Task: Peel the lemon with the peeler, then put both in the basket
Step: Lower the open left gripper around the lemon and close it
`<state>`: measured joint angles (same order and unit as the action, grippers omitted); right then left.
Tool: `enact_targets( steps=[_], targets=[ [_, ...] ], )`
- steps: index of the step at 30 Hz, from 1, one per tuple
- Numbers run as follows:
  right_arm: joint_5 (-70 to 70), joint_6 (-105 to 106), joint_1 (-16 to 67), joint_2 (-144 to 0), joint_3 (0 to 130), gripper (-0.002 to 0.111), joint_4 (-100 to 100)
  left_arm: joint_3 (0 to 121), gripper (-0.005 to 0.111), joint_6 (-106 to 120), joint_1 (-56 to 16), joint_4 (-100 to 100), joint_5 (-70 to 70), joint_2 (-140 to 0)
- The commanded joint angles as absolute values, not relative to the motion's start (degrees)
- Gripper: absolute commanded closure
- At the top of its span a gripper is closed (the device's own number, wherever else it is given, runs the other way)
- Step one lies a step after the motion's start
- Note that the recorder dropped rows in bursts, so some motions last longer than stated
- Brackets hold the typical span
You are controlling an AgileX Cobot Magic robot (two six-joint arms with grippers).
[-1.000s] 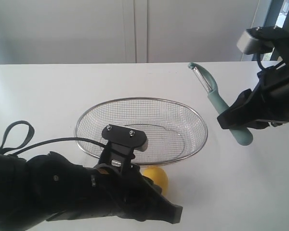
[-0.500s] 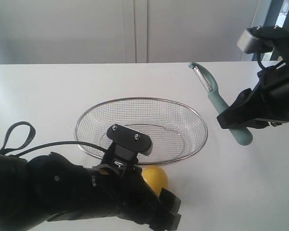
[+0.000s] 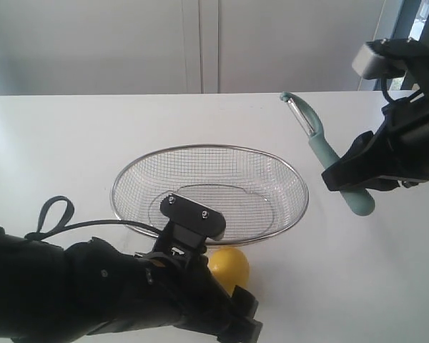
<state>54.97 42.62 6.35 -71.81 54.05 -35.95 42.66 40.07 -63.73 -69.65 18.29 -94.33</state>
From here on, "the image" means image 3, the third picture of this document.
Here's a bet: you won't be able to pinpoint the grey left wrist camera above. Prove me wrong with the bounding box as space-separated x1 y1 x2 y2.
159 193 226 241

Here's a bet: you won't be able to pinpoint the white cabinet doors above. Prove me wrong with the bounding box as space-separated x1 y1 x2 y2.
0 1 395 95

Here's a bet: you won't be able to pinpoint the oval steel mesh basket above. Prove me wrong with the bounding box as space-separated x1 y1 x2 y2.
110 144 309 247

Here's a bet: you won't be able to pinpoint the black left camera cable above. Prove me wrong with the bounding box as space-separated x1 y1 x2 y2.
24 195 165 241

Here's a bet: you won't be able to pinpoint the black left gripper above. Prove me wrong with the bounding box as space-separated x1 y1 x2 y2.
66 223 263 342

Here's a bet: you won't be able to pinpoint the teal handled peeler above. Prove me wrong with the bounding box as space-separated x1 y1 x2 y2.
280 92 375 217

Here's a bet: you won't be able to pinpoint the yellow lemon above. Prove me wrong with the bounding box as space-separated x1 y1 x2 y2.
208 247 250 296

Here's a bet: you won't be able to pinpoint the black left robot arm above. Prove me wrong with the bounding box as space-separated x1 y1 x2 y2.
0 227 262 342

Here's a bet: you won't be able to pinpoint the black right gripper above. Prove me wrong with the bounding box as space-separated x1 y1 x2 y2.
322 39 429 192

